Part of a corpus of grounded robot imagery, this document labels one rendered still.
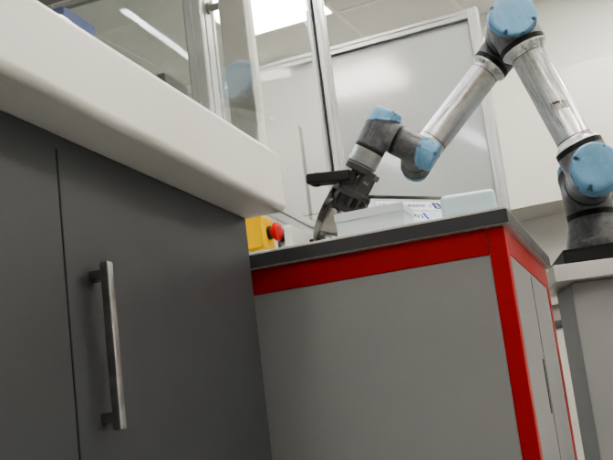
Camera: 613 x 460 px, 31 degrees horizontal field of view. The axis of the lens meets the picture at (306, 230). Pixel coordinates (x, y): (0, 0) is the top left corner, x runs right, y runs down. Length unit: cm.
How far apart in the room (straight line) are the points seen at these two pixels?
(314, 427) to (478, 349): 31
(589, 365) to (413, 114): 203
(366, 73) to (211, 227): 291
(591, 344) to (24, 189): 168
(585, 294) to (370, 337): 89
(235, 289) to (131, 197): 35
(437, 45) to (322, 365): 274
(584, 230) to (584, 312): 21
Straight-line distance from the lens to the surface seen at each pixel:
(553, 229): 626
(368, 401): 188
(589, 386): 264
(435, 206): 366
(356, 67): 459
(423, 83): 447
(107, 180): 142
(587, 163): 262
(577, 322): 265
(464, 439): 184
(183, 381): 153
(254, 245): 234
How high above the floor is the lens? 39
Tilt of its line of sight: 12 degrees up
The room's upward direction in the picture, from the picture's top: 7 degrees counter-clockwise
